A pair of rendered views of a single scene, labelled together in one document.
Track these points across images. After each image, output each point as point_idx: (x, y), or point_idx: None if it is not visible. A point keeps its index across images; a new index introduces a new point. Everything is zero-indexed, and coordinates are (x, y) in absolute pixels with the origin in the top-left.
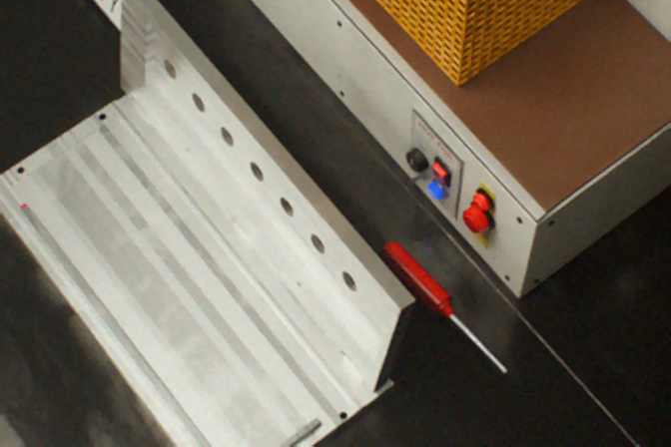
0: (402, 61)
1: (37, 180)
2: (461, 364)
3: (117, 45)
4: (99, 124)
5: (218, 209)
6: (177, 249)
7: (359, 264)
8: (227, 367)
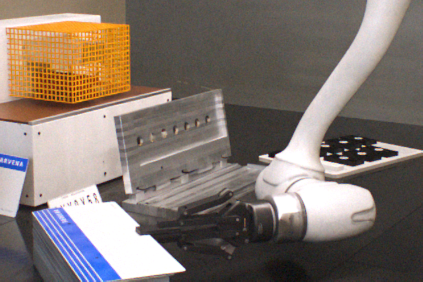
0: (121, 99)
1: None
2: None
3: None
4: (151, 203)
5: (174, 185)
6: (199, 188)
7: (210, 92)
8: (241, 177)
